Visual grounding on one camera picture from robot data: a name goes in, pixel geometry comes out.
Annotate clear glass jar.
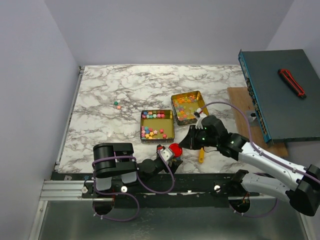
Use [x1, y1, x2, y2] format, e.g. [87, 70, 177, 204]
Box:
[173, 155, 183, 163]

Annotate red jar lid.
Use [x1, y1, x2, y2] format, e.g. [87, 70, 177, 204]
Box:
[168, 143, 183, 158]

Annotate yellow plastic scoop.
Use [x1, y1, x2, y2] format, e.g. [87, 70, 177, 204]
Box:
[198, 148, 205, 164]

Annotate tin of gummy candies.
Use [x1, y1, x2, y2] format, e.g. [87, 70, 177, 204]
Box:
[170, 90, 205, 126]

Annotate tin of paper stars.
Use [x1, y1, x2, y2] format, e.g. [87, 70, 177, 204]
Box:
[139, 109, 175, 144]

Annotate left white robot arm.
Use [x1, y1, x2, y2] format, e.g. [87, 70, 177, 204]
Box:
[92, 143, 183, 198]

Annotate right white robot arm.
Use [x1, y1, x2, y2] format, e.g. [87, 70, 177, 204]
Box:
[179, 115, 320, 217]

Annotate wooden board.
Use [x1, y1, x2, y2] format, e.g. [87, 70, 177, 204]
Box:
[227, 87, 289, 157]

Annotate dark grey metal box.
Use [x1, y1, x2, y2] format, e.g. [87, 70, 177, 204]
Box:
[238, 49, 320, 144]

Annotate red black utility knife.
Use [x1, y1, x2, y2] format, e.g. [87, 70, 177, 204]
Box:
[277, 68, 307, 99]

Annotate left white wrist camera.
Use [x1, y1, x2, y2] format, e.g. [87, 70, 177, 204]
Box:
[158, 148, 175, 163]

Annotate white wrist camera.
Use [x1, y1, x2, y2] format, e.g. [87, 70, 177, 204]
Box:
[158, 148, 175, 163]
[194, 108, 207, 130]

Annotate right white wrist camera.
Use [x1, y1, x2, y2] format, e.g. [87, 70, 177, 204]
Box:
[194, 108, 207, 130]

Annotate small metal bracket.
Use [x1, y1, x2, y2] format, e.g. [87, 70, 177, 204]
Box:
[245, 110, 259, 127]

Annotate black mounting rail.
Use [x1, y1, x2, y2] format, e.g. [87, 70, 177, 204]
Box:
[48, 173, 249, 212]

